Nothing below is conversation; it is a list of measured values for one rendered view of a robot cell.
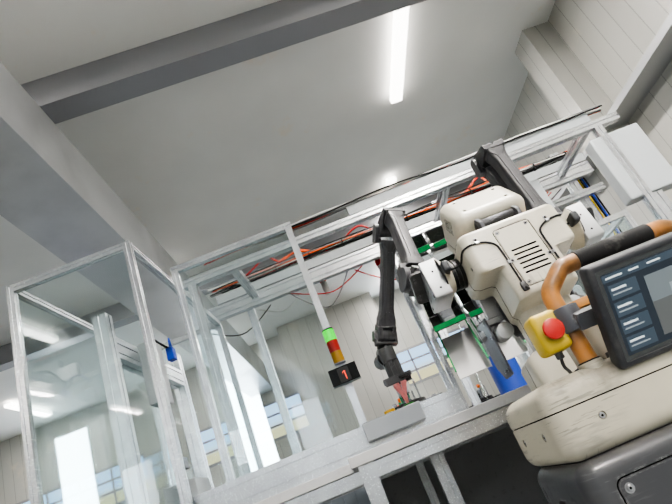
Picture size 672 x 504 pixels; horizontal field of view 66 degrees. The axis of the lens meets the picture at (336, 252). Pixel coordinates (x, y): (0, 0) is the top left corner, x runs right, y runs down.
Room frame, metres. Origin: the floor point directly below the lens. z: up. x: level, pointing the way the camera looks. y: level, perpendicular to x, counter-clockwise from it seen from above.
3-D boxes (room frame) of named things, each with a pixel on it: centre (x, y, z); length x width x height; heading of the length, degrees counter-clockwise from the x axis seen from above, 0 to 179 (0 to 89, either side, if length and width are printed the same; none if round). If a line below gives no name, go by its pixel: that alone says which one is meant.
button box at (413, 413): (1.86, 0.04, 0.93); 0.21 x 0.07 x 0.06; 93
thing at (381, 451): (1.90, -0.22, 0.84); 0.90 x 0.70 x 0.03; 96
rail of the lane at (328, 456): (1.91, 0.24, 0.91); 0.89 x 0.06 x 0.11; 93
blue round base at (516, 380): (2.91, -0.58, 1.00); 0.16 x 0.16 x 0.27
